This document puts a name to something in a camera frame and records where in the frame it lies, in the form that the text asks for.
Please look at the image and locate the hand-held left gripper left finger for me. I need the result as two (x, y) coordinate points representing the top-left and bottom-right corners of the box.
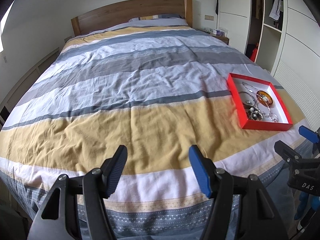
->
(27, 144), (128, 240)

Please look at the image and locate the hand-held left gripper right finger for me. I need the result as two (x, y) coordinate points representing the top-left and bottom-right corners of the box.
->
(188, 145), (298, 240)

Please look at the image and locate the striped pillow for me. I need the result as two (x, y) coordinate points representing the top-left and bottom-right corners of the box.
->
(129, 14), (188, 27)

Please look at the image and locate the wooden bed with striped duvet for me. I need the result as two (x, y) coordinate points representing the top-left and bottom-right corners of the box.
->
(0, 20), (313, 238)

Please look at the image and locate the wooden nightstand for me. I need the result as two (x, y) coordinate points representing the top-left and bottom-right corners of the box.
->
(210, 29), (229, 45)

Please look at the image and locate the red shallow box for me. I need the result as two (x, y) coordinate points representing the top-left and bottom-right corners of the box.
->
(227, 73), (293, 132)

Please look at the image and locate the white wardrobe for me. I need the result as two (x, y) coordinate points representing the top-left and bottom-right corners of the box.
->
(216, 0), (320, 128)

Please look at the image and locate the wooden headboard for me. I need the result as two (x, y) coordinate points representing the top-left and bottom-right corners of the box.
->
(71, 0), (193, 37)

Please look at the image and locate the large amber bangle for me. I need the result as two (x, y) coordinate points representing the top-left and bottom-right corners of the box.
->
(255, 90), (273, 105)

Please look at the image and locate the person's right hand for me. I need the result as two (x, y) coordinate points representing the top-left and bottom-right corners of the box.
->
(294, 192), (320, 222)

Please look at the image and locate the window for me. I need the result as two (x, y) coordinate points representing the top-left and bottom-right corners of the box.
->
(0, 2), (13, 53)

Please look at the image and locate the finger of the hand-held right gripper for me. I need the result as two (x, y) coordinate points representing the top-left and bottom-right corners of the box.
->
(299, 126), (320, 143)
(274, 141), (303, 167)

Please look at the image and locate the hanging striped shirt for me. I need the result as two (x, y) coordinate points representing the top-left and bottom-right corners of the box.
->
(269, 0), (283, 20)

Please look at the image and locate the red item in wardrobe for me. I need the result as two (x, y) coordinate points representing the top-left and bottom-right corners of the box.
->
(250, 44), (259, 62)

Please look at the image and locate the silver link necklace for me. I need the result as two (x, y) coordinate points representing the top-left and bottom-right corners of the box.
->
(241, 81), (273, 117)

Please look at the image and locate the dark bead bracelet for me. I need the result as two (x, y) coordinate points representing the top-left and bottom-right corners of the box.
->
(246, 106), (263, 120)

